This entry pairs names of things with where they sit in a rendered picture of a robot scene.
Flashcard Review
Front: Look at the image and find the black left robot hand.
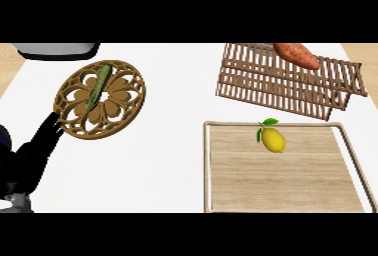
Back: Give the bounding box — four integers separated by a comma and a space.
0, 111, 66, 198

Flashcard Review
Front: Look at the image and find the pale wooden tray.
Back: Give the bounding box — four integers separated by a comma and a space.
203, 120, 378, 214

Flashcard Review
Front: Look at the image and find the brown slatted tiered shelf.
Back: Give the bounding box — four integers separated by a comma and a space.
215, 43, 370, 122

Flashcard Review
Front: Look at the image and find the orange sweet potato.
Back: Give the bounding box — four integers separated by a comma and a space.
272, 43, 323, 71

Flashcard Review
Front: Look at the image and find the green cucumber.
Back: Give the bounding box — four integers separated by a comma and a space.
85, 64, 116, 112

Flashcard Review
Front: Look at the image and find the round carved wooden trivet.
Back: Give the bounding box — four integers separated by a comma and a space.
52, 59, 148, 141

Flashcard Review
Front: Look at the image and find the grey appliance with black rim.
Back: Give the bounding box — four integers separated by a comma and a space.
11, 43, 103, 61

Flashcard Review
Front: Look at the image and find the yellow lemon with leaves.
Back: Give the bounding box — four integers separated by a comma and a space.
255, 117, 289, 155

